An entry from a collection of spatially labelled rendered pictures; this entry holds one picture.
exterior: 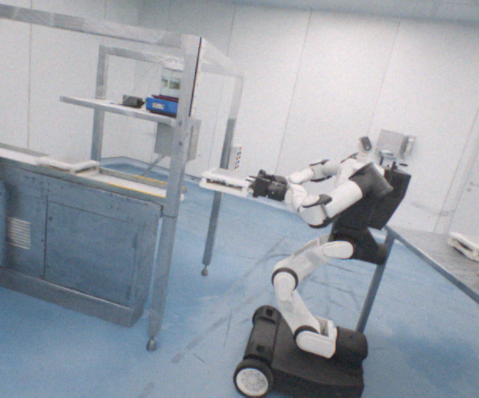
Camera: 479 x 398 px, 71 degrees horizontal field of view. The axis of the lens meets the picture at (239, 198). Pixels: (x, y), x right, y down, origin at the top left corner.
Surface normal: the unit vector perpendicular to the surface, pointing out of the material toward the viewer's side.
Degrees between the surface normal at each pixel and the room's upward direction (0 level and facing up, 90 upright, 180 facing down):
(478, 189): 90
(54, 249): 90
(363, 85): 90
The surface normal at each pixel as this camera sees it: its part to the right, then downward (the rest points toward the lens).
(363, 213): -0.25, 0.40
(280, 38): -0.39, 0.17
